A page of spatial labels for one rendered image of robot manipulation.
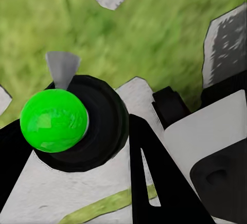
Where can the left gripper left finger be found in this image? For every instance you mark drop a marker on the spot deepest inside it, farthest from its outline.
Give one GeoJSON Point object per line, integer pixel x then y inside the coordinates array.
{"type": "Point", "coordinates": [14, 153]}

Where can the insectifuge atomizer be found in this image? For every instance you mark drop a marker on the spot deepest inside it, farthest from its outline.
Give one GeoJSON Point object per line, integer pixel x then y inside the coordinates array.
{"type": "Point", "coordinates": [77, 123]}

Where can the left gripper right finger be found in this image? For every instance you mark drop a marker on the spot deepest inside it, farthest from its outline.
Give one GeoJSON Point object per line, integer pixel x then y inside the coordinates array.
{"type": "Point", "coordinates": [179, 203]}

